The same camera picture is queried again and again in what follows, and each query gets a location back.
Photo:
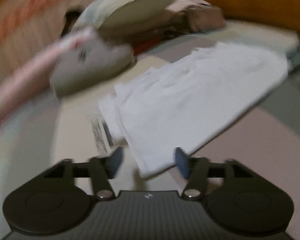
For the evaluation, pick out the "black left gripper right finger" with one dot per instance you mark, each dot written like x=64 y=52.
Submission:
x=195 y=171

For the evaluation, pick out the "pink patterned curtain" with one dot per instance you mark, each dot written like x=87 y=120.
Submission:
x=27 y=27

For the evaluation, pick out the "grey round cushion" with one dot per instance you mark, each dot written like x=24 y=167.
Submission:
x=91 y=63

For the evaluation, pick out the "striped pastel pillow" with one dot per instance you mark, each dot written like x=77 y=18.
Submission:
x=122 y=18

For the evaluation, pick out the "black clothes pile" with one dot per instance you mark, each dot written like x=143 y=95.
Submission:
x=71 y=17

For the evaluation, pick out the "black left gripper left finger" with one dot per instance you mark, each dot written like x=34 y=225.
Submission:
x=102 y=170

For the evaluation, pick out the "patchwork pastel bed sheet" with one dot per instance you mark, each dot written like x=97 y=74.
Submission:
x=267 y=139

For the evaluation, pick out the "pink handbag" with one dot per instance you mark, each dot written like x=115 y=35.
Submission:
x=203 y=18

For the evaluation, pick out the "white long-sleeve shirt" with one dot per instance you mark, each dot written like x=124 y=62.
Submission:
x=157 y=106

